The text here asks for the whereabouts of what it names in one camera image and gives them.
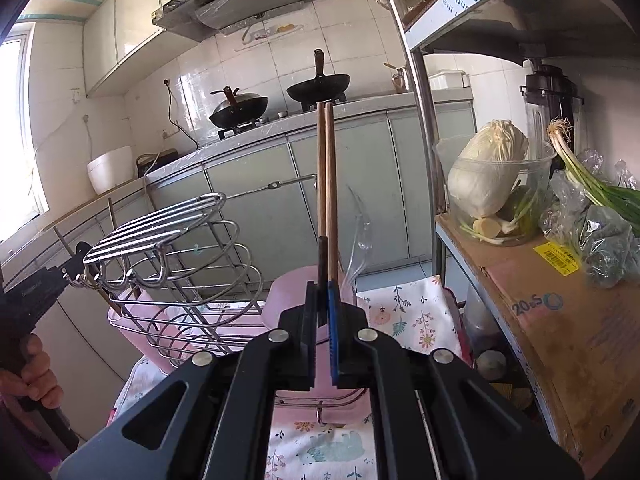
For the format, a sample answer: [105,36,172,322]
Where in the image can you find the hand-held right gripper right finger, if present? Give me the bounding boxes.
[327,280,585,480]

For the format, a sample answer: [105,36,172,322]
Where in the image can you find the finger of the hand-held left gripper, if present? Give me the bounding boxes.
[60,241,98,287]

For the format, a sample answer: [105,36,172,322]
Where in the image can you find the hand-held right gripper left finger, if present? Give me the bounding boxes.
[57,281,319,480]

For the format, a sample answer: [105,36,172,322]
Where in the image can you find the pink round plastic cup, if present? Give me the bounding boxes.
[263,264,372,415]

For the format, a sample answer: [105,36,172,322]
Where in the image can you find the steel wire utensil rack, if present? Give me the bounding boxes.
[67,191,367,427]

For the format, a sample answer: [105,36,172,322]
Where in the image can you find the wooden chopstick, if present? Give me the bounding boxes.
[324,102,339,285]
[317,103,329,311]

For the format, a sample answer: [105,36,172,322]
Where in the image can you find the person's left forearm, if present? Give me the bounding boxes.
[0,394,69,480]

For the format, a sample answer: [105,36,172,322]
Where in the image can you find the person's left hand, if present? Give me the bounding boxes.
[0,334,65,412]

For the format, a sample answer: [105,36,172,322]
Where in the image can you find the wooden cutting board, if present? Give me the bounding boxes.
[42,180,147,234]

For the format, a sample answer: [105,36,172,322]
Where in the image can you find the floral printed cloth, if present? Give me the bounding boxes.
[106,274,453,480]

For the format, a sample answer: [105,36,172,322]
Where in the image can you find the white rice cooker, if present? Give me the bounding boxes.
[86,145,135,195]

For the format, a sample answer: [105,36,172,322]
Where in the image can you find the pink square plastic holder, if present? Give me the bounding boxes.
[107,284,267,377]

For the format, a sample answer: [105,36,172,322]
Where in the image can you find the dark small appliance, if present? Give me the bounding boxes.
[135,148,180,178]

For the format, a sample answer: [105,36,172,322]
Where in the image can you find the window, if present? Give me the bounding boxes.
[0,21,52,243]

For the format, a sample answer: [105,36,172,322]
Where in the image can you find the clear plastic jar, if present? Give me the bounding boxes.
[462,284,504,352]

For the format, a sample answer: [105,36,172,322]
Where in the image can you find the white round lid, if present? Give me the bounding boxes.
[474,348,509,382]

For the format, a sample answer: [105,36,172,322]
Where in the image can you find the kitchen base cabinets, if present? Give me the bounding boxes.
[0,91,477,431]

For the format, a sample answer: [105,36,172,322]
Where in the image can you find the ginger piece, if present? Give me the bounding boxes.
[472,216,503,239]

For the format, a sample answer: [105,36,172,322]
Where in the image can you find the black wok with steel lid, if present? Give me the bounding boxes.
[208,85,270,130]

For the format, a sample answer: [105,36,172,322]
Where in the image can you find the gas stove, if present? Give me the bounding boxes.
[215,94,352,141]

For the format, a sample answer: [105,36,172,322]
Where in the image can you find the large cardboard sheet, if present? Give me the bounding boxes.
[439,209,640,467]

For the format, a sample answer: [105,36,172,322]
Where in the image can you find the napa cabbage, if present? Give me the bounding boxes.
[446,119,530,219]

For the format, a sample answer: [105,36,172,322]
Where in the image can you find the clear plastic bowl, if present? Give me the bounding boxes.
[432,137,557,247]

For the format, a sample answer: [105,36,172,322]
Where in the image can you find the stainless steel shelf rack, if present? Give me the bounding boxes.
[369,0,640,480]

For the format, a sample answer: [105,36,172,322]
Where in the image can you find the brown jar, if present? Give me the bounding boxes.
[383,62,409,94]

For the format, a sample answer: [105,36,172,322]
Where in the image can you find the clear plastic bag of greens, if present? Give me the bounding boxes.
[539,148,640,289]

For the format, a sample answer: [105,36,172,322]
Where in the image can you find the white rectangular container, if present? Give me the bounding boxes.
[428,70,474,92]

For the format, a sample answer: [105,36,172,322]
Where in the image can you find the green onions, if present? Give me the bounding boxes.
[546,118,640,239]

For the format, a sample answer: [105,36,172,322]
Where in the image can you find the range hood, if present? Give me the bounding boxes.
[152,0,322,44]

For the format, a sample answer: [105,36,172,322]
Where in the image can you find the black blender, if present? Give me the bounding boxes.
[519,56,584,157]

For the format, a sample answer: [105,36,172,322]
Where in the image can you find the steel utensil handle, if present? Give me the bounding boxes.
[219,174,319,202]

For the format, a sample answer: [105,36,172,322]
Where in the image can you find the black power cable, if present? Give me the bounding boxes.
[162,78,199,149]

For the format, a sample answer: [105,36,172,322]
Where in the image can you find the wall cabinets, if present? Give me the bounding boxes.
[82,0,242,99]

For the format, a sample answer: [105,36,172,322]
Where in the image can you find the black wok with wooden handle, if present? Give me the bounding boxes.
[285,48,351,104]

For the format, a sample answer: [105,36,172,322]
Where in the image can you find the clear wall shelf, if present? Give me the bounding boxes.
[234,19,306,52]

